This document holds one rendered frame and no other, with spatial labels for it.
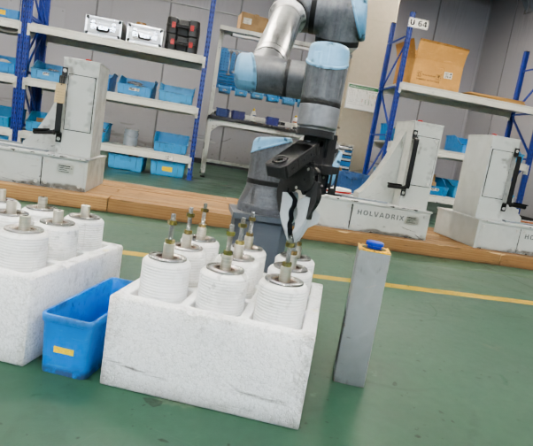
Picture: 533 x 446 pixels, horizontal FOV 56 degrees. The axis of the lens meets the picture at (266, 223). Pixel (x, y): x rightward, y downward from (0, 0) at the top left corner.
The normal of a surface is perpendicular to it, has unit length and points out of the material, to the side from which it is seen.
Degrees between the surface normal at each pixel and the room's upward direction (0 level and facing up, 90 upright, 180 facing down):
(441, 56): 103
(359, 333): 90
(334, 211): 90
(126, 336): 90
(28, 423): 0
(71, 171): 90
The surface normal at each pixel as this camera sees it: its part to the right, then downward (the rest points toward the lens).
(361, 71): 0.14, 0.18
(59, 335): -0.16, 0.16
